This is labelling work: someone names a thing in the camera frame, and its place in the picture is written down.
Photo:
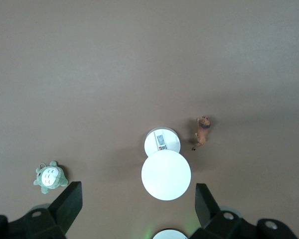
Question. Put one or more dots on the green grey plush toy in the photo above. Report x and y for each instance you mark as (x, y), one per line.
(51, 177)

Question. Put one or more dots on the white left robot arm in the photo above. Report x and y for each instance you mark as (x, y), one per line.
(170, 235)

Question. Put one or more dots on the brown lion figurine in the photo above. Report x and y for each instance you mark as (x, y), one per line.
(203, 132)

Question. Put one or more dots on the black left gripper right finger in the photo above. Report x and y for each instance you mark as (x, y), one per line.
(209, 219)

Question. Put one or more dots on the white desk lamp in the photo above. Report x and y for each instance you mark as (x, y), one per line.
(166, 175)

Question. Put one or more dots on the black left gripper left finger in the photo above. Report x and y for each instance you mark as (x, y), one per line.
(62, 214)

